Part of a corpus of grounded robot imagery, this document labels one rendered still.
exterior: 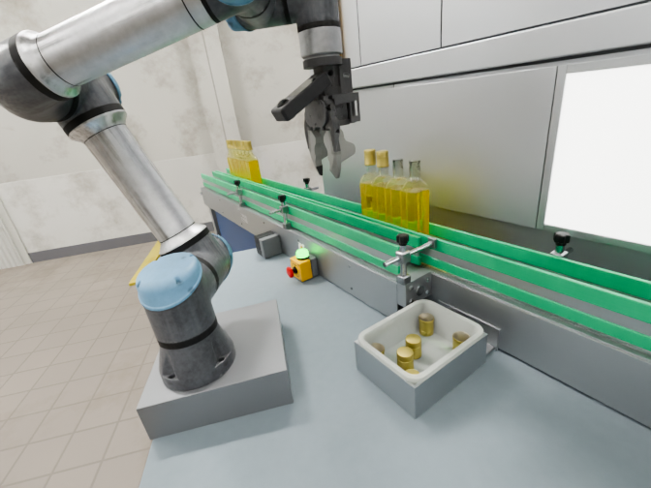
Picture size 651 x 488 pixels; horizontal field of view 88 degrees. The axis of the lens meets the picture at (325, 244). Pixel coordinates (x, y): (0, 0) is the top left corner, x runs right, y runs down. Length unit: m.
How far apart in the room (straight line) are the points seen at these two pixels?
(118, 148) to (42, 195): 3.97
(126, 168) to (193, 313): 0.31
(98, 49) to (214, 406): 0.62
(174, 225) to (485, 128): 0.75
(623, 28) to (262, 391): 0.91
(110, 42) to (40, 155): 4.06
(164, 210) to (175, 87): 3.45
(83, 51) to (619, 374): 0.97
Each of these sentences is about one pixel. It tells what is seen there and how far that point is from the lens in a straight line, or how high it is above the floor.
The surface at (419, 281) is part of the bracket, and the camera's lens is 0.88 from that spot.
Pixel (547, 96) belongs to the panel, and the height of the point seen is 1.27.
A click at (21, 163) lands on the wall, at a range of 4.75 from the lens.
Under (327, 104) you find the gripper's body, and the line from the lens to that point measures 0.65.
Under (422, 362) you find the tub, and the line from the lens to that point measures 0.80.
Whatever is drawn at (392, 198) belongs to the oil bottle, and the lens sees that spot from 0.96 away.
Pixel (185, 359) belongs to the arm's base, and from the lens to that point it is 0.72.
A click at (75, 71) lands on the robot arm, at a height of 1.39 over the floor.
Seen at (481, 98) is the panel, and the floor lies 1.27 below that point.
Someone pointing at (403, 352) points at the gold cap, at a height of 0.81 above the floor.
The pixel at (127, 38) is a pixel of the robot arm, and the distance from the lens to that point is 0.61.
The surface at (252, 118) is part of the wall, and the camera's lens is 4.11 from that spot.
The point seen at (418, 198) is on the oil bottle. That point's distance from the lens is 0.92.
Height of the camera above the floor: 1.31
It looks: 23 degrees down
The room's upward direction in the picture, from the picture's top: 7 degrees counter-clockwise
